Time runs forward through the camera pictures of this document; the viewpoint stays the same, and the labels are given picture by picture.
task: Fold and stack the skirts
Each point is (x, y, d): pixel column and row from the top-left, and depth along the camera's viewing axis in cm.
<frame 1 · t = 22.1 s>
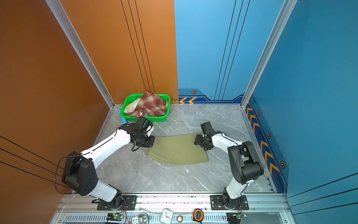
left hand: (152, 142, 86), fingers closed
right hand: (197, 143, 95), fingers open
green plastic basket: (128, 98, 117), point 9 cm above the table
red plaid skirt: (150, 105, 114), point 7 cm above the table
cream yellow cloth: (131, 107, 111), point 8 cm above the table
olive green skirt: (177, 149, 99), on the table

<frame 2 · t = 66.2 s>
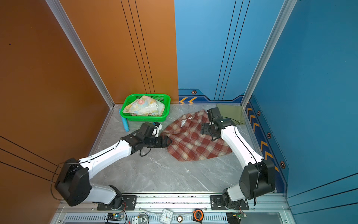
left hand: (167, 141, 83), fingers open
right hand: (206, 131, 85), fingers open
red plaid skirt: (188, 144, 93), point 5 cm above the table
cream yellow cloth: (145, 106, 114), point 6 cm above the table
olive green skirt: (234, 112, 115), point 2 cm above the table
the other named things where they were.

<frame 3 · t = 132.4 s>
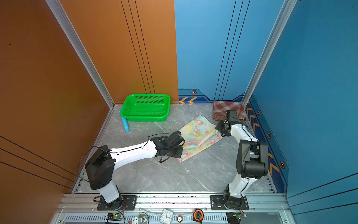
left hand: (181, 152, 85), fingers closed
right hand: (217, 127, 96), fingers closed
red plaid skirt: (219, 109, 114), point 5 cm above the table
cream yellow cloth: (199, 134, 101), point 2 cm above the table
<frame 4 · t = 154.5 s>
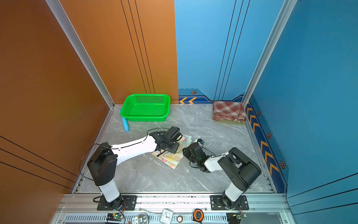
left hand: (175, 145, 88), fingers closed
right hand: (181, 151, 92), fingers open
cream yellow cloth: (172, 160, 90), on the table
